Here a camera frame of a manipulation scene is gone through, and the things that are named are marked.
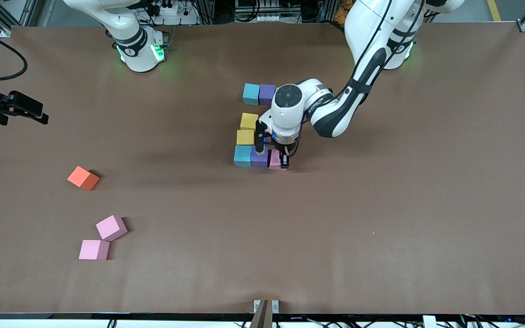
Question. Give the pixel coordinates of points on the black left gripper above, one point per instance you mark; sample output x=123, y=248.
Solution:
x=284, y=148

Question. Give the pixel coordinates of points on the light pink foam block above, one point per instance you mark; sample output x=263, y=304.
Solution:
x=275, y=159
x=111, y=228
x=94, y=249

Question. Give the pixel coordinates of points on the purple foam block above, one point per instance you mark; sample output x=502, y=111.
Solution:
x=259, y=157
x=267, y=94

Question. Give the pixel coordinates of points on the blue foam block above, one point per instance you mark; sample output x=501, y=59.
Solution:
x=251, y=94
x=243, y=156

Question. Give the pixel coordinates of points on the yellow foam block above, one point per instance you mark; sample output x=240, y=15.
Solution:
x=249, y=121
x=245, y=137

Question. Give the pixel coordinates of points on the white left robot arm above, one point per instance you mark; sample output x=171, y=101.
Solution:
x=367, y=45

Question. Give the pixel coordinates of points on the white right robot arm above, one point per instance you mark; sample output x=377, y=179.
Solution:
x=130, y=32

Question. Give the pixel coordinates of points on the orange foam block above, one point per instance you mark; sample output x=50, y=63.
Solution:
x=83, y=178

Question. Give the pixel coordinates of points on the small white power strip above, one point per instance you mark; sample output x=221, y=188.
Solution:
x=271, y=18

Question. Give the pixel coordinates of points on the bag of orange fruit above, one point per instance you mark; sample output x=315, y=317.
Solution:
x=340, y=17

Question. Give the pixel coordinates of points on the brown wooden strut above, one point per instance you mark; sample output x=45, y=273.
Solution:
x=262, y=319

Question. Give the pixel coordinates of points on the white power strip with plugs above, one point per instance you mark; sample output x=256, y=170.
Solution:
x=167, y=10

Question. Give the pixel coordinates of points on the small white box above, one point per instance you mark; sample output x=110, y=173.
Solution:
x=429, y=322

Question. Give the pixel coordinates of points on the metal table edge bracket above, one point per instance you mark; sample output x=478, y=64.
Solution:
x=257, y=306

